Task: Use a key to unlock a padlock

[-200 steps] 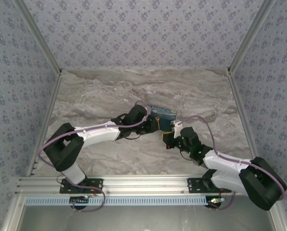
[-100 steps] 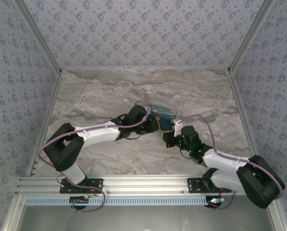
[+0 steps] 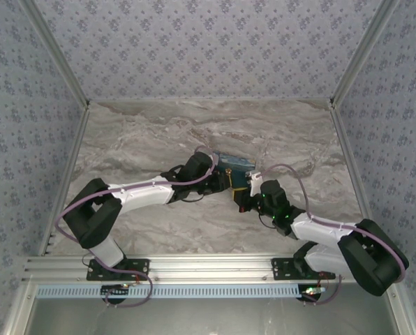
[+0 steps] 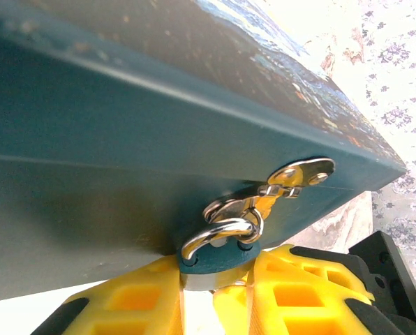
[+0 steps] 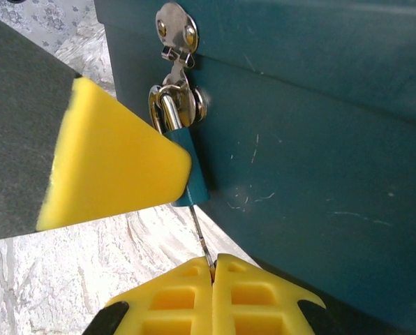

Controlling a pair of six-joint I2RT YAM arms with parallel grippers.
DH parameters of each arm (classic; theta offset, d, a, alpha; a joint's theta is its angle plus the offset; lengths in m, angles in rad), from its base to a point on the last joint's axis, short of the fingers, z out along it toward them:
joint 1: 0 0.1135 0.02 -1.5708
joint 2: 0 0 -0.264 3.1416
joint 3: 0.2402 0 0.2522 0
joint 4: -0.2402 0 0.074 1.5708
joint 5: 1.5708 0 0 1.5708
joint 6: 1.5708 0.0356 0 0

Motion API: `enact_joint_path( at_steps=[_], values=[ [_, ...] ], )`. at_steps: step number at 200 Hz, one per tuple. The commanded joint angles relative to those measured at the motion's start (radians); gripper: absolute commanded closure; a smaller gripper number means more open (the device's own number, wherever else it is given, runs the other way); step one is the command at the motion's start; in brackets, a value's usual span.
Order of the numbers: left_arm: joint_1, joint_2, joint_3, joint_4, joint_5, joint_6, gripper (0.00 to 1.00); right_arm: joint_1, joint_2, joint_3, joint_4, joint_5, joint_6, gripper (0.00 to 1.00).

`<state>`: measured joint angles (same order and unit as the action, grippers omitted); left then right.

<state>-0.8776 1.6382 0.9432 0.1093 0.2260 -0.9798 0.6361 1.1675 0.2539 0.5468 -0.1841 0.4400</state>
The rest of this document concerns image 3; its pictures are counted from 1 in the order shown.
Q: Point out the blue starry night tin box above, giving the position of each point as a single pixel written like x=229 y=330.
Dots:
x=239 y=167

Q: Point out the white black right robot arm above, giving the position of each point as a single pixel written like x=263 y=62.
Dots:
x=319 y=228

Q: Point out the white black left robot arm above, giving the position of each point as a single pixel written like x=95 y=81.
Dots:
x=138 y=195

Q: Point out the black right controller board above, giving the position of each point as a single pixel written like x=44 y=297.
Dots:
x=311 y=290

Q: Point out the black controller board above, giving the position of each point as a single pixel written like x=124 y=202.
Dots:
x=115 y=289
x=311 y=290

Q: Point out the grey sheet metal shelf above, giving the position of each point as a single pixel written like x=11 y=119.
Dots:
x=208 y=317

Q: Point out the black left controller board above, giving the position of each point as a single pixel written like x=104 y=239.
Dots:
x=115 y=289

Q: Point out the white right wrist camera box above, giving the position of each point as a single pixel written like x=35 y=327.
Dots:
x=255 y=181

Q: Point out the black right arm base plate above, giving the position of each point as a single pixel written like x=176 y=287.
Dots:
x=281 y=268

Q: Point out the aluminium mounting rail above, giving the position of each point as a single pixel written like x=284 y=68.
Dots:
x=208 y=268

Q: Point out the aluminium table edge rail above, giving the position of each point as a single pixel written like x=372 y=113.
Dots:
x=66 y=178
x=355 y=174

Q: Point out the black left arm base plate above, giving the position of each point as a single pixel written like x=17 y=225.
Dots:
x=141 y=267

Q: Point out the aluminium frame post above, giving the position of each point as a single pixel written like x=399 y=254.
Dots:
x=57 y=52
x=361 y=52

